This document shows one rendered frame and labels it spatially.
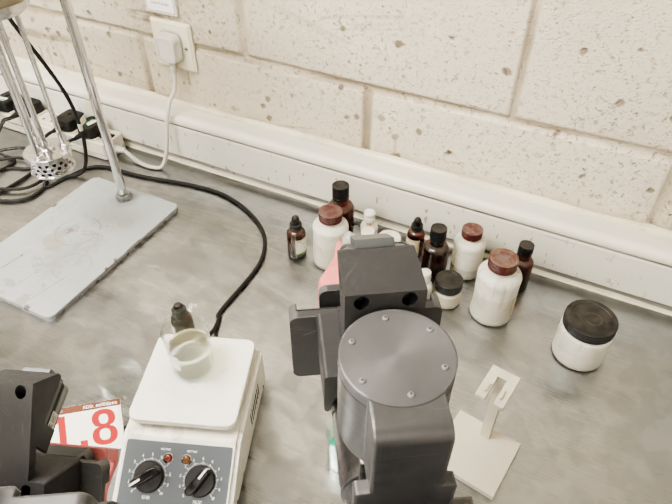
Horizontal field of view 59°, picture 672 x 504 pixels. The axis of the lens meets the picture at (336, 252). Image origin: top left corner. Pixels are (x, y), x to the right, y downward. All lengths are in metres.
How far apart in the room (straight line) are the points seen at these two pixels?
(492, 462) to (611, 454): 0.15
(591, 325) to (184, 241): 0.63
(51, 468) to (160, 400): 0.22
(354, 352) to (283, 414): 0.49
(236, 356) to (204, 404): 0.07
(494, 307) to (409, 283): 0.55
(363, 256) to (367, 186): 0.66
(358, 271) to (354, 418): 0.07
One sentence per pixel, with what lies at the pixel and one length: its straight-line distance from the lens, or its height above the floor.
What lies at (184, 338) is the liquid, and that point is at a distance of 0.70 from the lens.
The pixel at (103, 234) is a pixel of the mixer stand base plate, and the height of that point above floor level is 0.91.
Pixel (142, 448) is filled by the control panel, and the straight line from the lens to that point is 0.70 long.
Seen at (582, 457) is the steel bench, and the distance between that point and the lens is 0.79.
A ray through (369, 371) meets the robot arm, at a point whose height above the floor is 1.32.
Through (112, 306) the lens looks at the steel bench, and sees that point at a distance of 0.94.
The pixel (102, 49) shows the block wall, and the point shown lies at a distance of 1.27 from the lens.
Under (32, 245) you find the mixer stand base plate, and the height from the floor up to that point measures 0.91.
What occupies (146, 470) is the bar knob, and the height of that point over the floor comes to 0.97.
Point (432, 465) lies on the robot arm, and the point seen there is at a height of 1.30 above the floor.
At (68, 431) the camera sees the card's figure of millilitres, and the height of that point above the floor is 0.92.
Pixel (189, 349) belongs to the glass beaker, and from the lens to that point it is 0.66.
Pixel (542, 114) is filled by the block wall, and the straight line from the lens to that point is 0.88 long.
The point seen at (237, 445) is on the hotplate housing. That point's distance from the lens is 0.68.
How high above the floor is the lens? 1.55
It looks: 42 degrees down
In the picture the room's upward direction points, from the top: straight up
